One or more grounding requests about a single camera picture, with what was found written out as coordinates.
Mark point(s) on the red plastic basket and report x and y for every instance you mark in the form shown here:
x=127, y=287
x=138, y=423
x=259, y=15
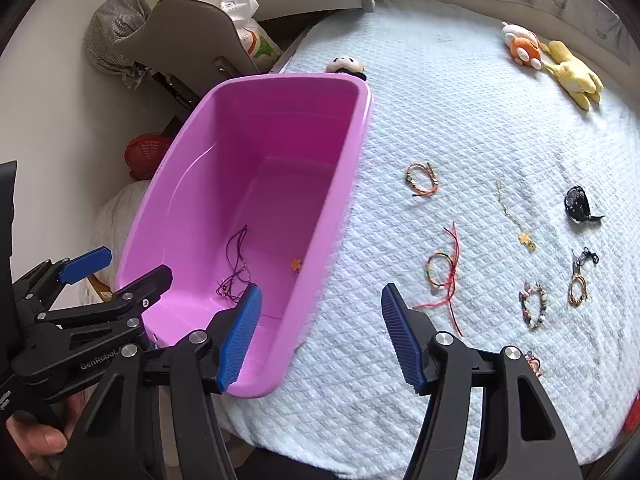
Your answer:
x=145, y=152

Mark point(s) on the person's left hand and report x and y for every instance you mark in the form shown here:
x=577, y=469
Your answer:
x=32, y=442

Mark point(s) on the pink plastic basin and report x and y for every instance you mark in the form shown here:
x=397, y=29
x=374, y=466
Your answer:
x=260, y=170

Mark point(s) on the panda plush toy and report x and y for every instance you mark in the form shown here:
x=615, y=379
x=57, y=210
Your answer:
x=345, y=66

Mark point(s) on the orange white plush toy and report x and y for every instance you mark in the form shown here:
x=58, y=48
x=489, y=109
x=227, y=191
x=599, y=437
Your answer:
x=522, y=45

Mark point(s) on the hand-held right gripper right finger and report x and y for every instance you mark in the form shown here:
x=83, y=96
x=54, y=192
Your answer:
x=400, y=340

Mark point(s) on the yellow plush toy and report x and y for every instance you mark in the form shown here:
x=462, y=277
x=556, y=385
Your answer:
x=575, y=75

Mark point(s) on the grey chair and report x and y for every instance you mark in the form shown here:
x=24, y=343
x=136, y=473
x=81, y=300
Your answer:
x=190, y=35

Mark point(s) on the small orange flower charm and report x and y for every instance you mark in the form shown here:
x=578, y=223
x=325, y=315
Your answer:
x=296, y=264

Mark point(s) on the printed plastic bag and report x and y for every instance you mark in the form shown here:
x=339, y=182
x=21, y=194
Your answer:
x=252, y=35

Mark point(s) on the black wristwatch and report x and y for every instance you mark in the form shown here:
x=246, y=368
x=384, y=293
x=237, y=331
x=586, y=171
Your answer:
x=577, y=202

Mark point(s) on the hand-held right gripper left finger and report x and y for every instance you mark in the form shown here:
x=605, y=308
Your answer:
x=240, y=340

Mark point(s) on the small cardboard box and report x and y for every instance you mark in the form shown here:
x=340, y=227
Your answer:
x=99, y=287

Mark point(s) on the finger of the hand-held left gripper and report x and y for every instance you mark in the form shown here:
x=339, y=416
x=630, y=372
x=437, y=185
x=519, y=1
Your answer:
x=147, y=287
x=85, y=264

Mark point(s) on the grey striped cloth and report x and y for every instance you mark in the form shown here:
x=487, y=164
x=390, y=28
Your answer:
x=112, y=25

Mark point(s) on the white quilted blanket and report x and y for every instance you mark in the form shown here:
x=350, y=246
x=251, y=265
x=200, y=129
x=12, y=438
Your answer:
x=475, y=125

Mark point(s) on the white mesh cloth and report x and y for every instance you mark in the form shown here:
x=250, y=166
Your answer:
x=120, y=220

